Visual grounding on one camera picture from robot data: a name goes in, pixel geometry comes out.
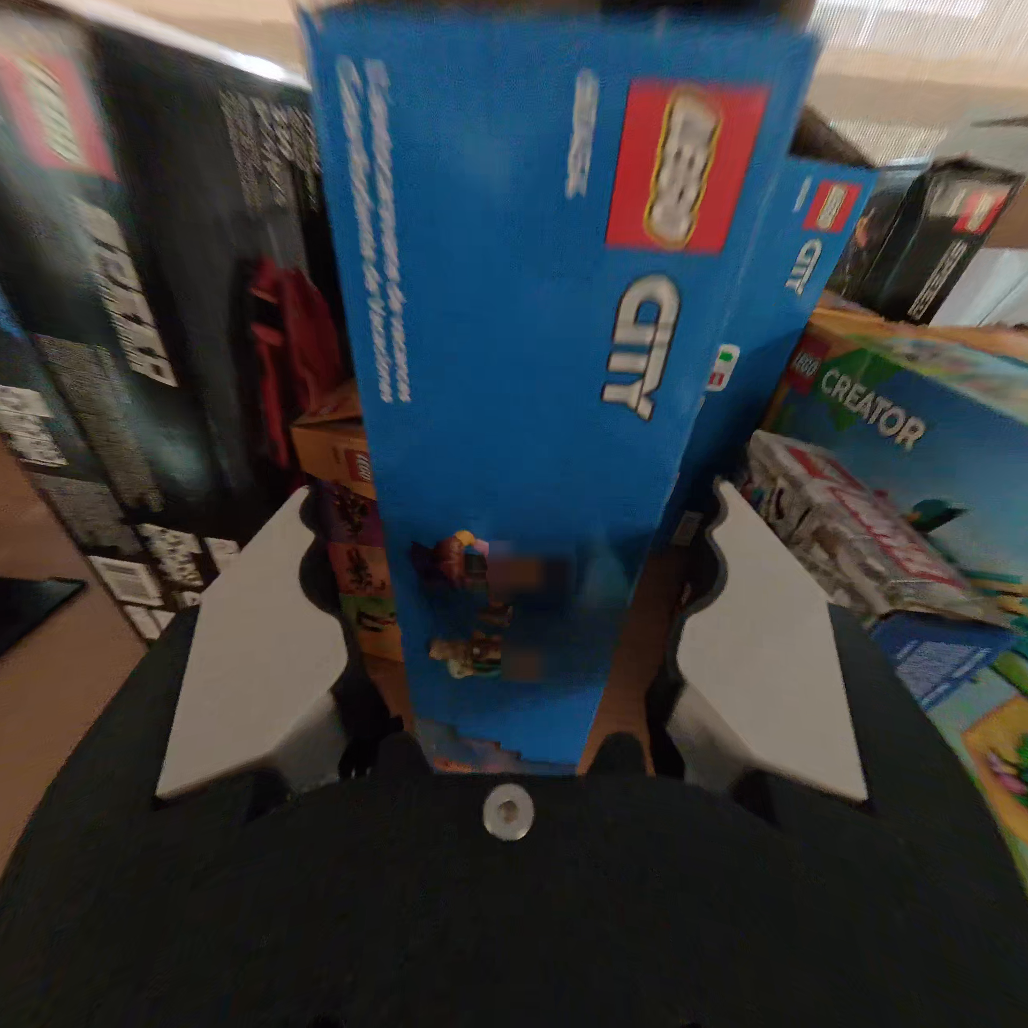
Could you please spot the large black toy set box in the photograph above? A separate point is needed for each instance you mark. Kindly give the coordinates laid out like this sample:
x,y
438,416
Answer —
x,y
152,321

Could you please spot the flat black object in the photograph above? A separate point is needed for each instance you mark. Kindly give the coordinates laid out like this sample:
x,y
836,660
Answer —
x,y
32,602

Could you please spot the white red toy set box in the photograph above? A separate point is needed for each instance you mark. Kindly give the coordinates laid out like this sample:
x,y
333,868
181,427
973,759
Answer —
x,y
843,522

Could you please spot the light blue toy set box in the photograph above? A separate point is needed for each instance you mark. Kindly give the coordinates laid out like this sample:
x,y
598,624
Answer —
x,y
931,498

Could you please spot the orange toy set box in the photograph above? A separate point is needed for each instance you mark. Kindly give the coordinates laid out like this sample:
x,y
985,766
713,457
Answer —
x,y
353,514

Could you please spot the small black toy set box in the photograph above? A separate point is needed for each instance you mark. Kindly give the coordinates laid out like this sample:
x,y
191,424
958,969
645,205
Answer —
x,y
940,233

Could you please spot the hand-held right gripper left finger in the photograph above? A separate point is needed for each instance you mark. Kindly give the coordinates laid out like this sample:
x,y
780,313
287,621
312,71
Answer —
x,y
257,634

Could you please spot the smaller blue toy set box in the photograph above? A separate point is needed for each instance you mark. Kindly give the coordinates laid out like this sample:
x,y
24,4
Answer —
x,y
771,321

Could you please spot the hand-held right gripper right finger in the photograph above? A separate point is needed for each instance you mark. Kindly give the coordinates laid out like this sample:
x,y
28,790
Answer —
x,y
763,642

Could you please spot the large blue toy set box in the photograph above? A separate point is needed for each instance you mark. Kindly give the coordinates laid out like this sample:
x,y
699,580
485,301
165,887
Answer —
x,y
514,361

